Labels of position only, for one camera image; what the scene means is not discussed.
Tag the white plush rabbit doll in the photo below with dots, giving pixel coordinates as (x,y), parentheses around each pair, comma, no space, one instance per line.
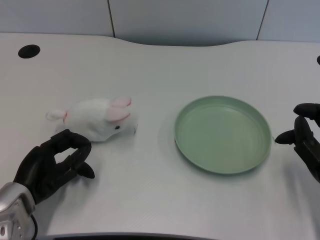
(97,118)

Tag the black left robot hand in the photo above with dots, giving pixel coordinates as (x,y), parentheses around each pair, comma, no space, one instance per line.
(40,163)

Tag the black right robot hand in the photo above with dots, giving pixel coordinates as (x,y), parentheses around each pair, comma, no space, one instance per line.
(305,140)

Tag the green round plate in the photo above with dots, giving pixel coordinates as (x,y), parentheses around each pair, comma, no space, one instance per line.
(222,135)

